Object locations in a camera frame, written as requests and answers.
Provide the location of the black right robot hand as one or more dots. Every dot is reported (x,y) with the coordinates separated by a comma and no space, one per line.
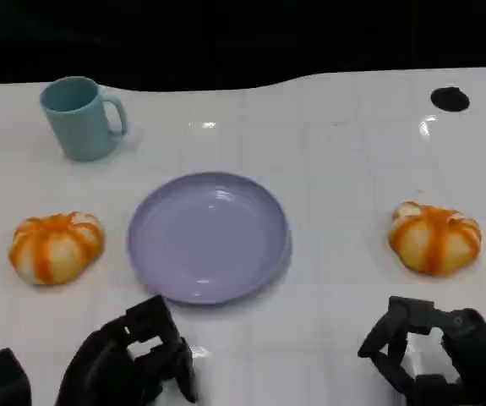
(479,359)

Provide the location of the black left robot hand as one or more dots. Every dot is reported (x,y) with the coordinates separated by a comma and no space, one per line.
(103,363)

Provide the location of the orange and white bread roll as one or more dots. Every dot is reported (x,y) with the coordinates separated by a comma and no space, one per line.
(56,249)
(433,241)

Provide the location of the lilac plate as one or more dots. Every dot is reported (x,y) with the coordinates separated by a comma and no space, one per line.
(209,241)

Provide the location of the pale green mug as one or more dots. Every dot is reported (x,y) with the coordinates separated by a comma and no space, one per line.
(82,127)

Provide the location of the black round table cap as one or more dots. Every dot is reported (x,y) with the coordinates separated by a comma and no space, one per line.
(449,99)

